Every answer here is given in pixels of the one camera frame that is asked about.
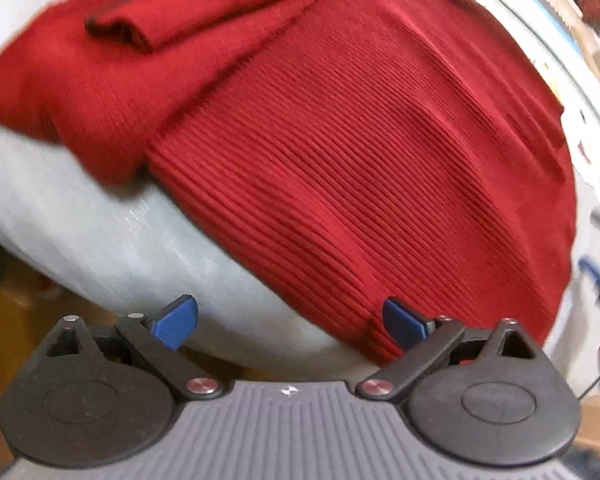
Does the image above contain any dark red knit sweater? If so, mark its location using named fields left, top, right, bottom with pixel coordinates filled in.
left=0, top=0, right=576, bottom=364

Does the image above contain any grey printed bed sheet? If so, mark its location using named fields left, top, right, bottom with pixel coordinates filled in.
left=0, top=0, right=600, bottom=380

